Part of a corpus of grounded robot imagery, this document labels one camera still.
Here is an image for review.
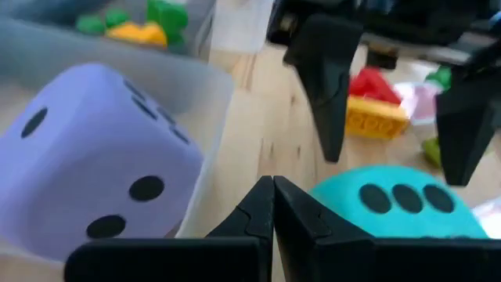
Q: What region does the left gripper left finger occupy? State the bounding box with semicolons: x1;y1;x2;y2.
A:
64;175;274;282

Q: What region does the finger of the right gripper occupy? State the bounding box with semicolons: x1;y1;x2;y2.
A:
436;46;501;185
283;13;365;164

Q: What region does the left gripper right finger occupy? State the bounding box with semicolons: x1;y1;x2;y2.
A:
273;175;501;282

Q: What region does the red toy brick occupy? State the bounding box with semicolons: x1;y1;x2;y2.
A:
348;67;402;107

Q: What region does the teal foam die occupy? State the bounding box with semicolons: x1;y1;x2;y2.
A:
308;164;491;240

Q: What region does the lime green thick toy brick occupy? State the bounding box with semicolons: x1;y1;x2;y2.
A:
421;136;444;170

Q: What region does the yellow toy brick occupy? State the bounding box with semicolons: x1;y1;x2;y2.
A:
344;95;412;140
105;20;170;49

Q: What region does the purple foam die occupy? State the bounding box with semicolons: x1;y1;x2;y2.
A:
0;62;205;262

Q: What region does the long green toy brick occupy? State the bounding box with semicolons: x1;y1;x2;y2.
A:
75;7;132;37

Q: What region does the pink playing card deck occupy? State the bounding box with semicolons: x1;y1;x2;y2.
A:
392;79;444;127

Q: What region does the grey plastic bin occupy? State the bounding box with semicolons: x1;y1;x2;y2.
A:
0;0;218;64

